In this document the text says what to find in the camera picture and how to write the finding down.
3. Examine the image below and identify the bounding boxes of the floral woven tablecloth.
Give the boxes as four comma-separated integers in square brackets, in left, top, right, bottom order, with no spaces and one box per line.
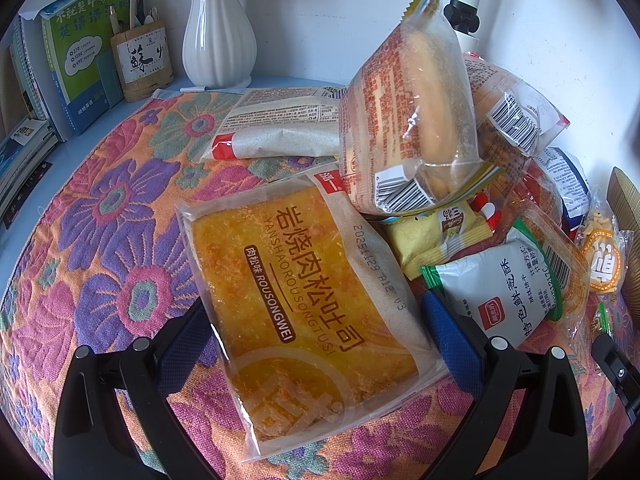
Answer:
[0,87,640,480]

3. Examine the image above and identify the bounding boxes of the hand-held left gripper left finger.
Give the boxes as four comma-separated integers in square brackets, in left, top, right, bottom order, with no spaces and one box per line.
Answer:
[52,302,221,480]

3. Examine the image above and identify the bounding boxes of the round bread packet striped ends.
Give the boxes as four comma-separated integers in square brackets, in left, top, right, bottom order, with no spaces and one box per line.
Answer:
[339,0,503,218]

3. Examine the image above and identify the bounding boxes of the green book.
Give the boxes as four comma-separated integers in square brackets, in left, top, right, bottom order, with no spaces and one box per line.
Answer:
[41,0,138,136]

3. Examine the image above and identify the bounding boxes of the long white red-tipped packet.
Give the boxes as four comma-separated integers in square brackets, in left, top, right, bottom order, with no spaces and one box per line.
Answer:
[197,87,351,163]

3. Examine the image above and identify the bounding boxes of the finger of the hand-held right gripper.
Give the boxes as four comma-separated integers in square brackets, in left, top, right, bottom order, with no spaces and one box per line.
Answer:
[592,334,640,427]

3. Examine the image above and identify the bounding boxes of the brown woven fan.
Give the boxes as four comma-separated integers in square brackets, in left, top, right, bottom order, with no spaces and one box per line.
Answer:
[606,167,640,241]

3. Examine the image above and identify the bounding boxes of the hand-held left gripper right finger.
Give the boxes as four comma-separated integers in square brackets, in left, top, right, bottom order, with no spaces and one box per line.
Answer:
[421,290,590,480]

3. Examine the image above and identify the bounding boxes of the stack of flat books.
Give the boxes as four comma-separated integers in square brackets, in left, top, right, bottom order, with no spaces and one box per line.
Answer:
[0,120,61,231]

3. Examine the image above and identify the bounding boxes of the bamboo pen holder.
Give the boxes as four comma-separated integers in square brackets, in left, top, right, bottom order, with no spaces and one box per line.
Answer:
[110,22,175,102]

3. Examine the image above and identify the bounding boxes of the white ribbed vase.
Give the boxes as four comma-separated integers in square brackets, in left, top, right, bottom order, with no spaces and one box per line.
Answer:
[182,0,257,88]

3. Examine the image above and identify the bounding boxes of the row of upright books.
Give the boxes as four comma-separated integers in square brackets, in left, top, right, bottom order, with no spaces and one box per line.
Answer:
[7,15,66,141]

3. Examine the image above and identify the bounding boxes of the black clamp knob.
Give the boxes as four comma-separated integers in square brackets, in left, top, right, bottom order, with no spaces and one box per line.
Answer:
[445,0,482,36]

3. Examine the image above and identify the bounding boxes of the orange meat floss toast packet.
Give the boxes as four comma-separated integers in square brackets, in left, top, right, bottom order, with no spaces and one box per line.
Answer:
[174,162,451,463]

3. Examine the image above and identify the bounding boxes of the blue white snack packet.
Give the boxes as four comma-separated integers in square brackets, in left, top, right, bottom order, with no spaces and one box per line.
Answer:
[542,147,593,233]

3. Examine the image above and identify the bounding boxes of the small biscuit packet orange ring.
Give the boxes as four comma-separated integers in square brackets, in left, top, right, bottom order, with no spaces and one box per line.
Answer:
[575,200,633,293]

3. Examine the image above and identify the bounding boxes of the white green biscuit packet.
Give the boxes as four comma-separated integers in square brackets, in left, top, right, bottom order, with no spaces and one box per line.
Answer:
[420,215,566,351]

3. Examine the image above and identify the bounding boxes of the red white striped bread packet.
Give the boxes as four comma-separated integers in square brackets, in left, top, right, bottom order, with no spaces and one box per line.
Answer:
[462,52,571,171]

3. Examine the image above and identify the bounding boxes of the yellow peanut packet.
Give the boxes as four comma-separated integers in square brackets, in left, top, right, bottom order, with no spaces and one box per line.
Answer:
[385,192,501,281]

